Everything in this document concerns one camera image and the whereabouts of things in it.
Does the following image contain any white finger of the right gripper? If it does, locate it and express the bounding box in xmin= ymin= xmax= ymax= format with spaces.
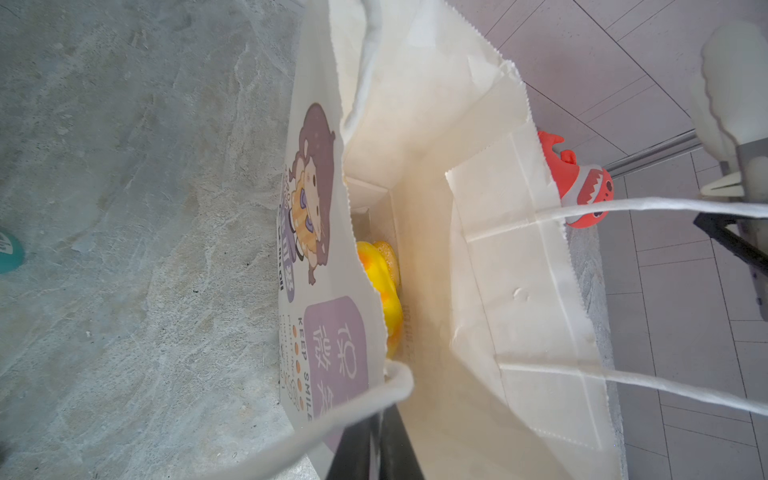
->
xmin=701 ymin=21 xmax=767 ymax=146
xmin=690 ymin=74 xmax=738 ymax=174

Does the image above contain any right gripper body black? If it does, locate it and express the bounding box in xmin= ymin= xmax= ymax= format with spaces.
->
xmin=694 ymin=139 xmax=767 ymax=319

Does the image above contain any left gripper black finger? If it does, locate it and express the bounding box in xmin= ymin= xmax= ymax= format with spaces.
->
xmin=326 ymin=405 xmax=425 ymax=480

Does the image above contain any white printed paper bag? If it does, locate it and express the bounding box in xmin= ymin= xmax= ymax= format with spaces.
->
xmin=219 ymin=1 xmax=767 ymax=479

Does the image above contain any red shark plush toy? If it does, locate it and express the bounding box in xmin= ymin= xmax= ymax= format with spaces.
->
xmin=538 ymin=131 xmax=615 ymax=207

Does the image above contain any teal tube bottle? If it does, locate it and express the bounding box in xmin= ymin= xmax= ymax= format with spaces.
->
xmin=0 ymin=230 xmax=25 ymax=274

